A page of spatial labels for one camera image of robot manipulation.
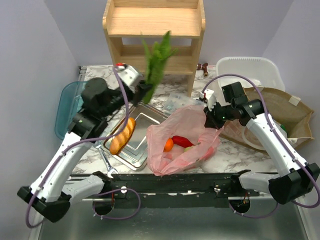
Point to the pale green toy vegetable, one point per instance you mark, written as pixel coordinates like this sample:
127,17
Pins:
188,148

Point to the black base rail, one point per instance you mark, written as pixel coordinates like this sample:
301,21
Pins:
184,190

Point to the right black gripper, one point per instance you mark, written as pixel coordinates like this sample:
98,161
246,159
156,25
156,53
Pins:
211,120

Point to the copper pipe fitting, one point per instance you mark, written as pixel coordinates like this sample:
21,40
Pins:
203,67

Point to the toy orange fruit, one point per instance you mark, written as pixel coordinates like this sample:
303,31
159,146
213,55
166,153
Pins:
168,145

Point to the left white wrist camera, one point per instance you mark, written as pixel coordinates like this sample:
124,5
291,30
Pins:
128,74

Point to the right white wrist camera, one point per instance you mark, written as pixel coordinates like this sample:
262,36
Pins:
210,97

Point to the clear green snack packet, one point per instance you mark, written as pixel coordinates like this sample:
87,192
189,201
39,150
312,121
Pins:
282,129

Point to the white plastic bin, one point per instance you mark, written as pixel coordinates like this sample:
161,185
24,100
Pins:
261,71

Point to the pink plastic grocery bag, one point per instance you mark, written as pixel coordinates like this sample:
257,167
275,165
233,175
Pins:
189,122

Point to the black pipe tee fitting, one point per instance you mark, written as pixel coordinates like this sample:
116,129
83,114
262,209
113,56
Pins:
201,99

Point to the wooden step shelf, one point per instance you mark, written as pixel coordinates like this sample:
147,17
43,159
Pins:
185,19

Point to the metal baking tray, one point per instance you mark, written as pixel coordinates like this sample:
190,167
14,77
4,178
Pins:
134,154

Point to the red toy pepper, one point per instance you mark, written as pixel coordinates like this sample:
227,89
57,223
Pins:
182,141

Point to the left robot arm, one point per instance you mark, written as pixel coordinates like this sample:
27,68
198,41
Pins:
48,194

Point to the toy baguette bread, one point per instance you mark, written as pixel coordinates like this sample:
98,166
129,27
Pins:
119,141

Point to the clear plastic screw box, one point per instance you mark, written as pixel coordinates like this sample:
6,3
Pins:
176,101

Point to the teal plastic bin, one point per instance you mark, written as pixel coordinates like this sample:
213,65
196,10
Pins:
69,104

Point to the brown burlap tote bag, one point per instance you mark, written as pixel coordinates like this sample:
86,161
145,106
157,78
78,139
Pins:
285,109

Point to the green toy leafy vegetable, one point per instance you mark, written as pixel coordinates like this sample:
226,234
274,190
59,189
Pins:
156,61

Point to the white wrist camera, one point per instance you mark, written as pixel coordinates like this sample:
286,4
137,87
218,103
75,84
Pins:
128,74
210,97

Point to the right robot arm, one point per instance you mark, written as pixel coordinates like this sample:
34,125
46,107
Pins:
295,177

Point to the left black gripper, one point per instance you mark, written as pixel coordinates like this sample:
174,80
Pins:
141,89

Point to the steel combination wrench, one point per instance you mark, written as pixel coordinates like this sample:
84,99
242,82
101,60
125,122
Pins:
110,170

